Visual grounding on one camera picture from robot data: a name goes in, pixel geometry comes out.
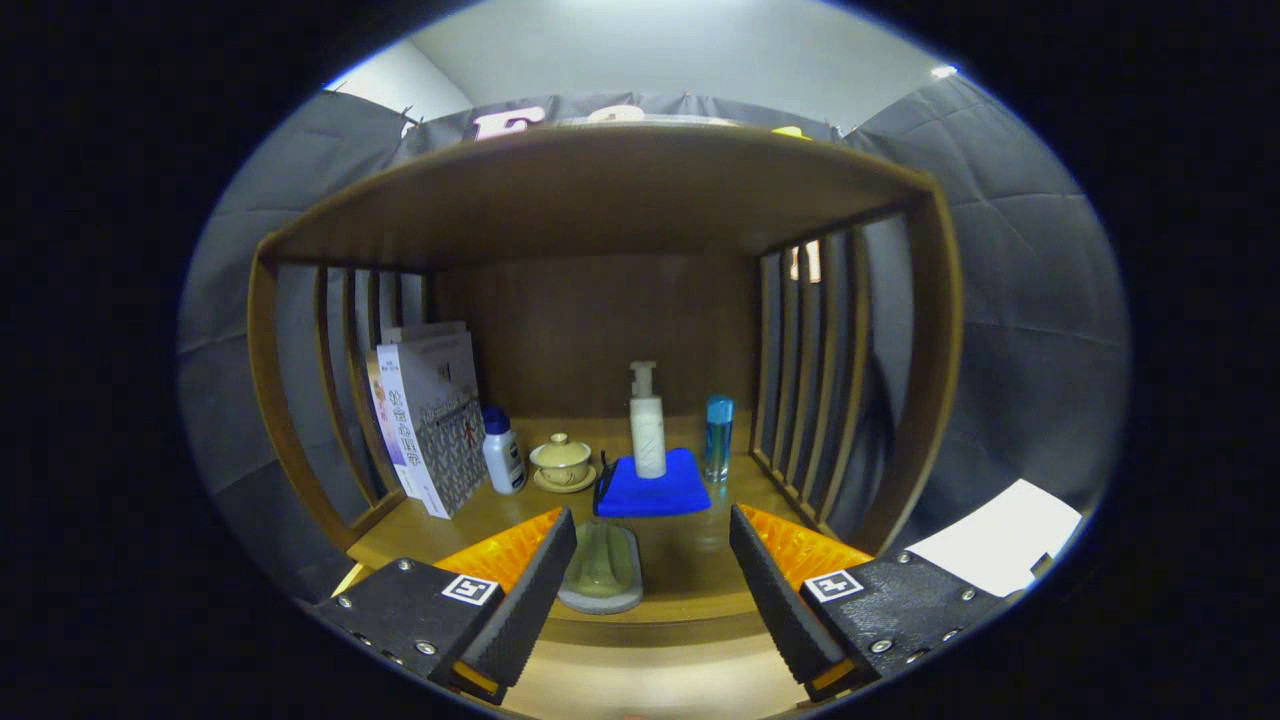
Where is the wooden countertop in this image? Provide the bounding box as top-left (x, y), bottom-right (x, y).
top-left (345, 415), bottom-right (871, 646)

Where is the wooden cabinet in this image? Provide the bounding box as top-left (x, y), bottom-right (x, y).
top-left (247, 120), bottom-right (964, 646)

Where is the white patterned book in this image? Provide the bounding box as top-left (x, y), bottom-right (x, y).
top-left (376, 330), bottom-right (491, 520)

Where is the white bottle blue cap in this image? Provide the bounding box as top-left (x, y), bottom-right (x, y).
top-left (482, 406), bottom-right (528, 496)

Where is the black backdrop cloth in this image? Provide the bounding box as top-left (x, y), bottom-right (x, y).
top-left (178, 70), bottom-right (1131, 601)

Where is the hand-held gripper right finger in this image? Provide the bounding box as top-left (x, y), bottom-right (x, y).
top-left (728, 503), bottom-right (1001, 704)

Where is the blue folded cloth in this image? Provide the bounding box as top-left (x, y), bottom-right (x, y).
top-left (593, 448), bottom-right (713, 519)

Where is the purple book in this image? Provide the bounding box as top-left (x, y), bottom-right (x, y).
top-left (364, 320), bottom-right (469, 496)

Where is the white grey drawer unit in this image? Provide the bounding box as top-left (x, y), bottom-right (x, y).
top-left (905, 478), bottom-right (1084, 599)

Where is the yellow lidded teacup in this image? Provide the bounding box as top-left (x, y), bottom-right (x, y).
top-left (529, 433), bottom-right (598, 494)

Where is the white pump bottle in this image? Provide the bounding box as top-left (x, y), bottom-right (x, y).
top-left (629, 361), bottom-right (667, 480)

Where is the clear blue bottle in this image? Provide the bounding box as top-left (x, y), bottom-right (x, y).
top-left (704, 394), bottom-right (735, 484)

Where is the green scrub brush grey pad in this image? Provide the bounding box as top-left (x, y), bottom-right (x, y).
top-left (557, 522), bottom-right (644, 615)

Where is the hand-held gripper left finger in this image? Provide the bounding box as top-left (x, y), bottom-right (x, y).
top-left (310, 506), bottom-right (579, 704)

